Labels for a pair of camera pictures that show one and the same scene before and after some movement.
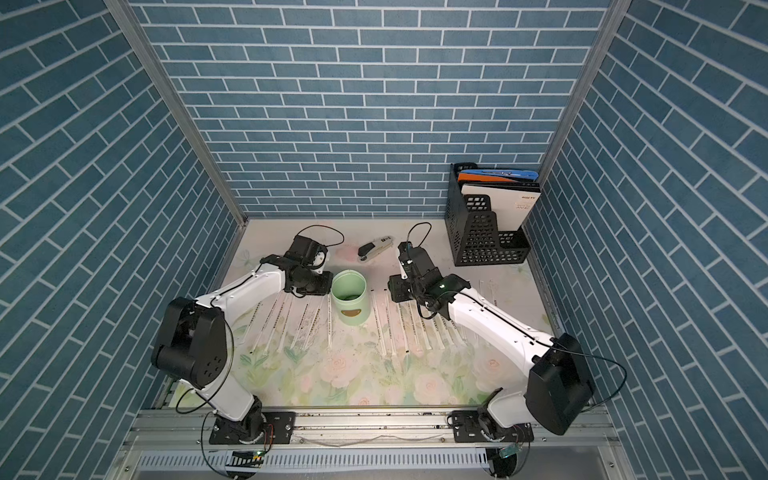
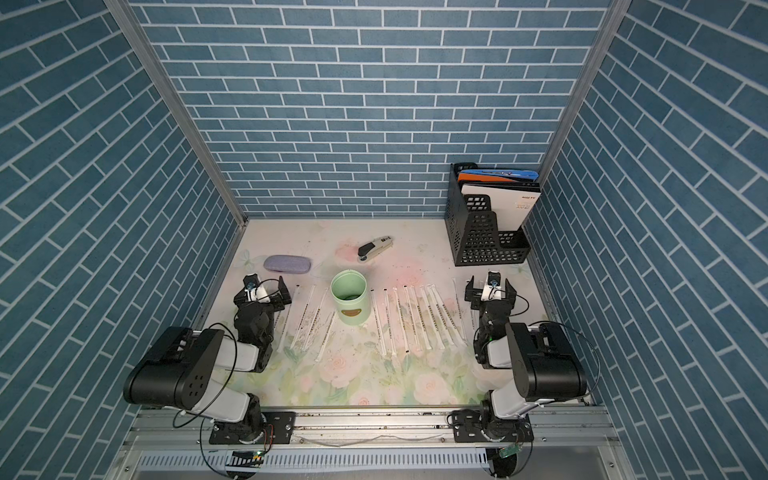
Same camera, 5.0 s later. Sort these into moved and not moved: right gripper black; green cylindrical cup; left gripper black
Moved: right gripper black; left gripper black
Not moved: green cylindrical cup
